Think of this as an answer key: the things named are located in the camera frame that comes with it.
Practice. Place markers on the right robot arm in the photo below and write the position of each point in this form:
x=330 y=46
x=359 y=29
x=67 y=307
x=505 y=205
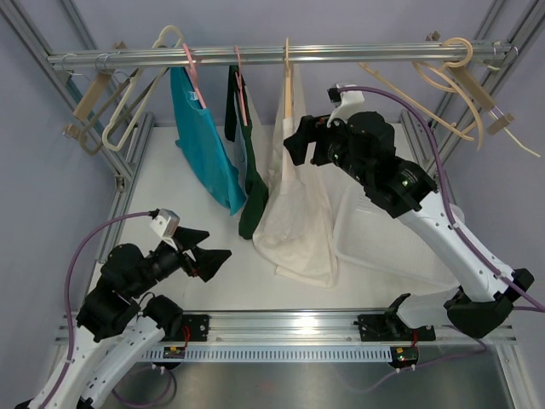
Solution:
x=363 y=147

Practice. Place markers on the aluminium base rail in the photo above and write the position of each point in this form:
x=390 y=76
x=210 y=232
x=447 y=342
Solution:
x=315 y=327

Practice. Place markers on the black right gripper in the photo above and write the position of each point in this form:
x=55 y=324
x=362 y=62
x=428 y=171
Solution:
x=312 y=129

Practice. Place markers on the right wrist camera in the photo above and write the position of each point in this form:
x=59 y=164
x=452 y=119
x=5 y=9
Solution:
x=347 y=103

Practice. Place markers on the tan clip hanger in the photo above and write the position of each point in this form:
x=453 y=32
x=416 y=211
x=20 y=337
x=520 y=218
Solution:
x=90 y=98
x=495 y=121

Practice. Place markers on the silver hanging rail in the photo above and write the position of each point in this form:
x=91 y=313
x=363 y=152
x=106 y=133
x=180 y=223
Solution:
x=114 y=59

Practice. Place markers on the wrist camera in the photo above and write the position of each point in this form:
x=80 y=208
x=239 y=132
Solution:
x=347 y=103
x=164 y=223

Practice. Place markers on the thick pink plastic hanger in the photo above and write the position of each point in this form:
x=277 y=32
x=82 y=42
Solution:
x=193 y=75

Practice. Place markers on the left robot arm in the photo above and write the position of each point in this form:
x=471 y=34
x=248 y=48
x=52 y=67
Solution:
x=111 y=330

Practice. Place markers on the cream white t shirt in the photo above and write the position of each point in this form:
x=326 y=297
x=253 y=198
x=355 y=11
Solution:
x=296 y=230

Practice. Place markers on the thin pink wire hanger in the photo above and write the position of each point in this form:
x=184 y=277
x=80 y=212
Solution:
x=240 y=84

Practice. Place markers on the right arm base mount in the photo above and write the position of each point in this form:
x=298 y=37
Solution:
x=380 y=328

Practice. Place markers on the tan clip hanger right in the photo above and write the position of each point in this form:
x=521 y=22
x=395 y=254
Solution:
x=495 y=121

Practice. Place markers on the white plastic basket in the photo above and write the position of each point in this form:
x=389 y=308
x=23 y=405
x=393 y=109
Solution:
x=367 y=236

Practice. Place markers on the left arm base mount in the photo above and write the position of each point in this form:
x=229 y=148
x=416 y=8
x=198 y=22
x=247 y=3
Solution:
x=188 y=327

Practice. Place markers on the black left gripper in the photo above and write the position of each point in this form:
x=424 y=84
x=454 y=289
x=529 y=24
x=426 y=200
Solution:
x=186 y=239

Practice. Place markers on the beige plastic hanger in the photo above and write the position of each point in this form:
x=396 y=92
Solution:
x=288 y=108

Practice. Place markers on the dark green t shirt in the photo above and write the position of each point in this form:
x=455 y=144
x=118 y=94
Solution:
x=255 y=189

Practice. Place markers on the teal blue t shirt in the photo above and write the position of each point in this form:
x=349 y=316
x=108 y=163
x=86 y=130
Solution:
x=201 y=144

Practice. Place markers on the tan clip hanger left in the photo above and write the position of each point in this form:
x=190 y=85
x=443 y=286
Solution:
x=90 y=98

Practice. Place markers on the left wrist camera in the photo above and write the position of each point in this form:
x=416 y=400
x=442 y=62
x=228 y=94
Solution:
x=164 y=223

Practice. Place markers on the beige hanger right thick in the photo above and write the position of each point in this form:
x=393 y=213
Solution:
x=453 y=77

